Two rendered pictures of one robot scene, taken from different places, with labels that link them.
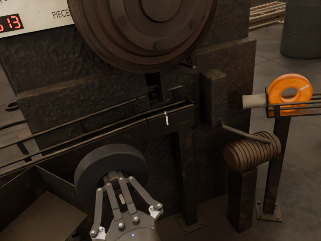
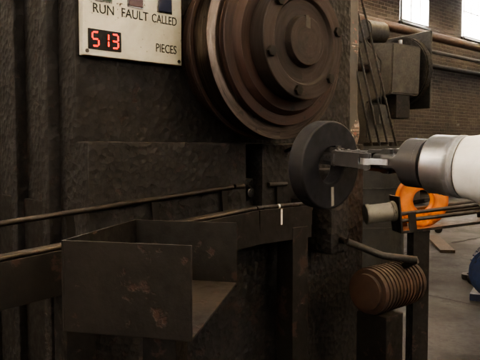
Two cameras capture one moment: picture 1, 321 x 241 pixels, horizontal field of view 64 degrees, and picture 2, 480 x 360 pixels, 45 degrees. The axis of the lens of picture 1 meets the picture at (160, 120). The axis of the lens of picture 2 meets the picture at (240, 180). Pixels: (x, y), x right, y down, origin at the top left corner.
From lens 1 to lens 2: 0.89 m
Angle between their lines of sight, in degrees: 37
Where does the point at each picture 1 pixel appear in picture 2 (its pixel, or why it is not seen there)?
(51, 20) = (153, 53)
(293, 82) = not seen: hidden behind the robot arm
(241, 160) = (385, 284)
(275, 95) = (407, 200)
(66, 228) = (214, 292)
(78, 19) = (211, 46)
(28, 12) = (131, 36)
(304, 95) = (439, 201)
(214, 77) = not seen: hidden behind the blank
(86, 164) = (315, 126)
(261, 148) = (404, 273)
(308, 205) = not seen: outside the picture
